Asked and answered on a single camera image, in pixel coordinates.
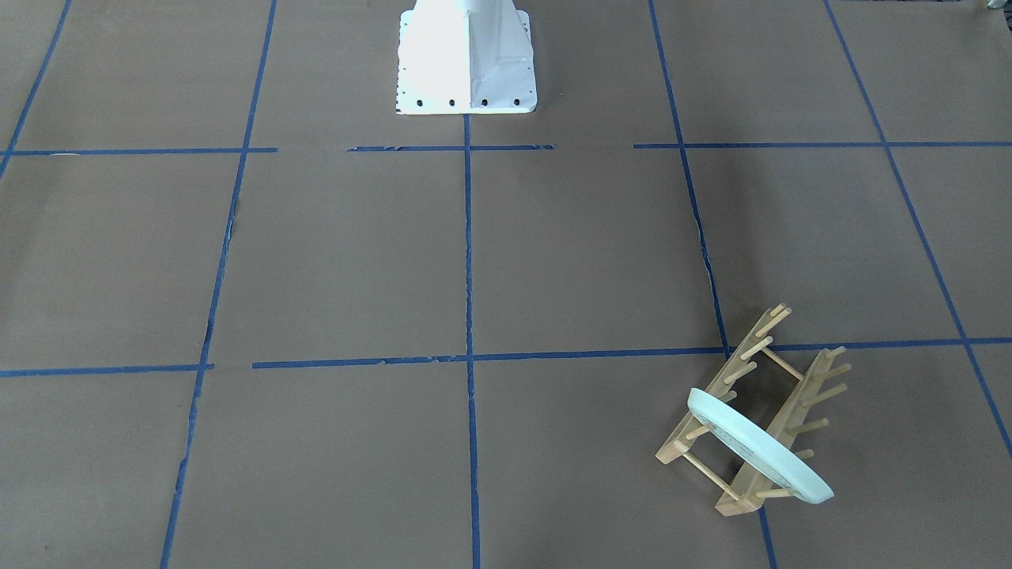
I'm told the light green round plate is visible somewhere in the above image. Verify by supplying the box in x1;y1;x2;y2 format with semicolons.
687;388;834;504

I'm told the wooden plate drying rack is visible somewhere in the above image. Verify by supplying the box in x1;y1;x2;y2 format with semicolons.
655;303;851;516

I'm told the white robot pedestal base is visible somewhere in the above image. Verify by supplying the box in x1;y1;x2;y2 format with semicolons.
395;1;538;115

